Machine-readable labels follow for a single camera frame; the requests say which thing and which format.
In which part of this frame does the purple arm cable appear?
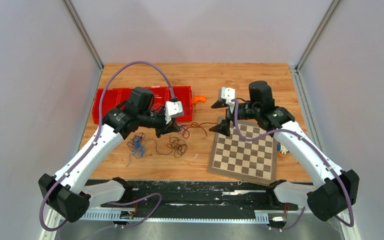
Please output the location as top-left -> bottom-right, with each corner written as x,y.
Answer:
38,60 -> 180,233
232,98 -> 355,232

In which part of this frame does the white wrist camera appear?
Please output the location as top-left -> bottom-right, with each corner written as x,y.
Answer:
164,101 -> 184,124
218,87 -> 236,108

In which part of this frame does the white toy block vehicle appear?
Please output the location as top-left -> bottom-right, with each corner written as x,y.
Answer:
276,142 -> 290,155

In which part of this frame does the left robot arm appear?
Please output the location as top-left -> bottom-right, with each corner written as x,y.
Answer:
38,87 -> 184,223

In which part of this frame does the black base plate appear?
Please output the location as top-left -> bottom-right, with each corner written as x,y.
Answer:
83,180 -> 302,223

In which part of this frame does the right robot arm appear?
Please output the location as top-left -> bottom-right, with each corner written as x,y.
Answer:
209,80 -> 360,227

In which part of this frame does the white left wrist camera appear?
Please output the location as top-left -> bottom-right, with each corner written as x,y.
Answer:
164,101 -> 184,124

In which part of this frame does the aluminium frame rail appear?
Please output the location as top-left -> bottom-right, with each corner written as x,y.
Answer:
39,187 -> 362,240

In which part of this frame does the orange plastic piece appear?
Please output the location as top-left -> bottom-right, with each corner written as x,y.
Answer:
191,95 -> 207,105

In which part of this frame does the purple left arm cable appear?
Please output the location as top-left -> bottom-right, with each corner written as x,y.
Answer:
38,60 -> 180,233

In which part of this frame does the blue cable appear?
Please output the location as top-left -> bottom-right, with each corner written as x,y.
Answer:
126,132 -> 148,167

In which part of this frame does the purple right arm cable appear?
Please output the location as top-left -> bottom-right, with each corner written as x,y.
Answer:
232,98 -> 355,232

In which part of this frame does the wooden chessboard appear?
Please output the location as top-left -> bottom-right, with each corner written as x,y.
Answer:
207,124 -> 278,186

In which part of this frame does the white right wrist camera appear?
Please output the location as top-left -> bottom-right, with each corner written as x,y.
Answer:
218,87 -> 236,108

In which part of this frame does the red plastic compartment tray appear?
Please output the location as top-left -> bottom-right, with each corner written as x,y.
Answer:
92,86 -> 193,124

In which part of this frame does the dark brown cable bundle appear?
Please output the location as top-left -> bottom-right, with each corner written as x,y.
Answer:
166,136 -> 189,159

